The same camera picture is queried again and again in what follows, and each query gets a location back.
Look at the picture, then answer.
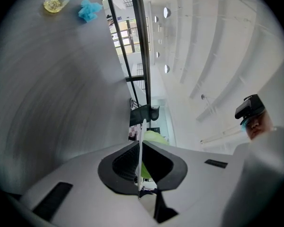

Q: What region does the window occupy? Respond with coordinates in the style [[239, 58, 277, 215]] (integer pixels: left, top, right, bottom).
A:
[[110, 17, 142, 55]]

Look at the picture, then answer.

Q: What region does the crumpled blue cloth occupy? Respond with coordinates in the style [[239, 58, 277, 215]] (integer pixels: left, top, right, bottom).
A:
[[78, 0, 104, 23]]

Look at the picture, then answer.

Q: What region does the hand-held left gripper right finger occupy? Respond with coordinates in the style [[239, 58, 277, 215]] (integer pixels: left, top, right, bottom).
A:
[[142, 140, 248, 224]]

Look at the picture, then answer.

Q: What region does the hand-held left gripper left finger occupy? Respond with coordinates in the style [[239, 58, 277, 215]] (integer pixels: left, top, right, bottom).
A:
[[20, 140, 158, 227]]

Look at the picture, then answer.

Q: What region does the clear plastic bottle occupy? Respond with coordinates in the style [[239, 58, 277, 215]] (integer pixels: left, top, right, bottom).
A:
[[43, 0, 90, 15]]

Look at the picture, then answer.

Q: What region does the person's face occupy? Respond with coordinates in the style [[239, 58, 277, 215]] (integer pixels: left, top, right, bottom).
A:
[[241, 110, 275, 140]]

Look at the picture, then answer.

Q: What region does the purple white checkered cloth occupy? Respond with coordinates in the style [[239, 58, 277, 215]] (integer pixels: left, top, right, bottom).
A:
[[128, 124, 142, 141]]

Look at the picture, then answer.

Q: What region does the grey table top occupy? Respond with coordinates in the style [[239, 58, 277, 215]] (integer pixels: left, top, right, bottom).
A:
[[0, 0, 131, 196]]

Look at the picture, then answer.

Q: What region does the black head-worn camera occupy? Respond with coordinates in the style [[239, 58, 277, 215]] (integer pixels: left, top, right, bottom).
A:
[[234, 94, 266, 125]]

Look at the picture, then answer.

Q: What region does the black chair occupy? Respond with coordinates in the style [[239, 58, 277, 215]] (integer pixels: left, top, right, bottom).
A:
[[129, 104, 160, 127]]

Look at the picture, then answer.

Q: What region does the black stair railing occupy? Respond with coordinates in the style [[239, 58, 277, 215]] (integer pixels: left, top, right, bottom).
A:
[[103, 0, 153, 108]]

